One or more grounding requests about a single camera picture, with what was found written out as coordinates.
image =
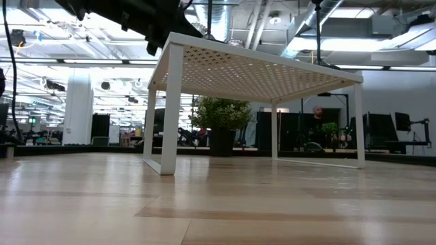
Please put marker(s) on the white building column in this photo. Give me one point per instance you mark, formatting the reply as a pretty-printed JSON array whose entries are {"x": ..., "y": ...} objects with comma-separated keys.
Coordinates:
[{"x": 78, "y": 109}]

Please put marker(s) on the black office partition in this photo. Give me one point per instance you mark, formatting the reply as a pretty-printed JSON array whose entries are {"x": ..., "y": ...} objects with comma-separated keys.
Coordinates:
[{"x": 286, "y": 129}]

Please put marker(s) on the black ceiling speaker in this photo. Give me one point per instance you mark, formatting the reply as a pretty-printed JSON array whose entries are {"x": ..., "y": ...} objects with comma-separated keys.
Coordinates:
[{"x": 106, "y": 85}]

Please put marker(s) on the black tall cabinet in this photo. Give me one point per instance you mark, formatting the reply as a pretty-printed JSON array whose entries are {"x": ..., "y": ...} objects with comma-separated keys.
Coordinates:
[{"x": 100, "y": 124}]

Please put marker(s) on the silver vertical ventilation duct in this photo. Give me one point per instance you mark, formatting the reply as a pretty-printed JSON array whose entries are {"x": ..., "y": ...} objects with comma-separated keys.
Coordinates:
[{"x": 219, "y": 20}]

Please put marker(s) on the round white ceiling lamp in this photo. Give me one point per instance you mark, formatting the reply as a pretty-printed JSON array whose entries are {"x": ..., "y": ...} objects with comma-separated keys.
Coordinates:
[{"x": 275, "y": 19}]

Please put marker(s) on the black monitor on arm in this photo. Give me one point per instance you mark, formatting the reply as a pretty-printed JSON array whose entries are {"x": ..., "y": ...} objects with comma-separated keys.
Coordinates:
[{"x": 402, "y": 121}]

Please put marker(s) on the white perforated metal shelf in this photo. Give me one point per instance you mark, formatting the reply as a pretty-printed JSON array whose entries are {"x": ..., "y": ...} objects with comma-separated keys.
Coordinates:
[{"x": 173, "y": 102}]

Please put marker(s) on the green potted plant black pot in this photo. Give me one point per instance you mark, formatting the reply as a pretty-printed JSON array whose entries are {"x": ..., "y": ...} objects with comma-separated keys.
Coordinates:
[{"x": 221, "y": 112}]

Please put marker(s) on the person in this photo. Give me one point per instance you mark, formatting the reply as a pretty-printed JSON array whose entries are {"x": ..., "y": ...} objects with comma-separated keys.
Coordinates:
[{"x": 317, "y": 110}]

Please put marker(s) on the small green background plant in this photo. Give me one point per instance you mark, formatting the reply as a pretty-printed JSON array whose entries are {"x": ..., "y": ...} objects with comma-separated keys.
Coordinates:
[{"x": 330, "y": 128}]

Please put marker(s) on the black room divider panel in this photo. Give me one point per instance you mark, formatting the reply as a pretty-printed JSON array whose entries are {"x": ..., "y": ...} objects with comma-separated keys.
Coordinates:
[{"x": 381, "y": 129}]

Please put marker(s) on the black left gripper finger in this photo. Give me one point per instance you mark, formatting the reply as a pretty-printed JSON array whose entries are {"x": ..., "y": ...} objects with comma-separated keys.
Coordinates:
[{"x": 194, "y": 30}]

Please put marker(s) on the black computer monitor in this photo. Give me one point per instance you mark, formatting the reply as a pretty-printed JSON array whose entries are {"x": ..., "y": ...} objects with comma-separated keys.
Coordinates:
[{"x": 160, "y": 120}]

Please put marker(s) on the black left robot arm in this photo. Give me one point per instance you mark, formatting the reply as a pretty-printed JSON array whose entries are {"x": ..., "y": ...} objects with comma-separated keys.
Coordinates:
[{"x": 102, "y": 10}]

